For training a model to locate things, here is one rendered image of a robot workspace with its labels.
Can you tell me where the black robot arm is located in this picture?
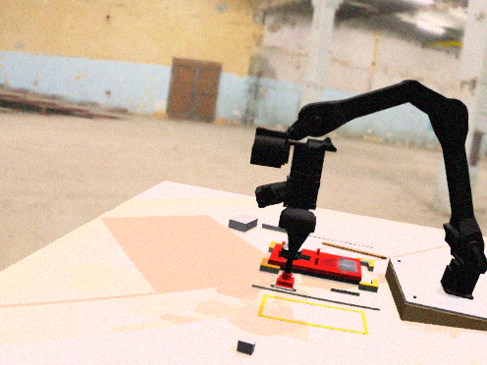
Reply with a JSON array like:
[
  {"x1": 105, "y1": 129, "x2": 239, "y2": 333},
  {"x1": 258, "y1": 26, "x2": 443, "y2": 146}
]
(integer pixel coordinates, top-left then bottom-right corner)
[{"x1": 250, "y1": 79, "x2": 487, "y2": 300}]

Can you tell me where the dark grey flat bar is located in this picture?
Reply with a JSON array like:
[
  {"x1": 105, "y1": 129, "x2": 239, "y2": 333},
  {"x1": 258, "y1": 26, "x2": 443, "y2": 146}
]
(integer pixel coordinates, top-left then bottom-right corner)
[{"x1": 262, "y1": 223, "x2": 288, "y2": 234}]

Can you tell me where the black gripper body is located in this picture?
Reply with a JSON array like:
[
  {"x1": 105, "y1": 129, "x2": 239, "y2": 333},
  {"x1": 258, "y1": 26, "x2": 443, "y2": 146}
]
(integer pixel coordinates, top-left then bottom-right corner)
[{"x1": 278, "y1": 170, "x2": 321, "y2": 234}]

